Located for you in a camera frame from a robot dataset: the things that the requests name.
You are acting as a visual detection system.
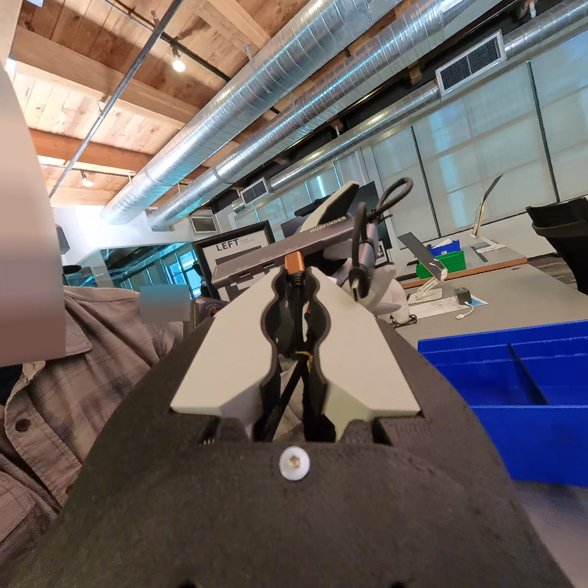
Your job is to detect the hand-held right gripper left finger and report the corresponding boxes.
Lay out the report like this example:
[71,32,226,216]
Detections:
[170,266,288,442]

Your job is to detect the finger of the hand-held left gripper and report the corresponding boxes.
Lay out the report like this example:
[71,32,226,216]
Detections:
[298,180,360,237]

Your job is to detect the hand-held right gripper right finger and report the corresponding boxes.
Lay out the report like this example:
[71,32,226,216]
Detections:
[303,268,421,443]

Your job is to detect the black USB cable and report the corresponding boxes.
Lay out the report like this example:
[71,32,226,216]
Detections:
[349,177,414,301]

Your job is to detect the black braided cable orange plugs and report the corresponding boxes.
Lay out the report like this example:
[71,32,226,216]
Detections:
[263,252,322,443]

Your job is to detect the dark grey usb hub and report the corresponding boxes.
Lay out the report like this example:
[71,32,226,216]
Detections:
[211,215,364,290]

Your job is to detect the person's left hand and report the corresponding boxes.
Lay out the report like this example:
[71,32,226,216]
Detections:
[322,243,409,323]

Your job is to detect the framed sign board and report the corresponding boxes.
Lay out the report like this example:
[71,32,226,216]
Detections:
[193,220,276,299]

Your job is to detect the white paper sheet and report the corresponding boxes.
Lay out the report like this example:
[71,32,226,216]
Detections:
[409,294,488,320]

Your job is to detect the green plastic bin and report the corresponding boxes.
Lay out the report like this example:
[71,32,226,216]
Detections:
[416,250,466,278]

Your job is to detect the white vent grille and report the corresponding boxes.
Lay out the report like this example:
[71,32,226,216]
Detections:
[435,30,506,95]

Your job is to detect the black office chair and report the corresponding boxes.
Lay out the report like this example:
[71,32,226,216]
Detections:
[526,195,588,295]

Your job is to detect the silver spiral duct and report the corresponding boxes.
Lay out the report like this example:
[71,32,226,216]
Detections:
[149,0,506,228]
[101,0,350,226]
[269,9,588,194]

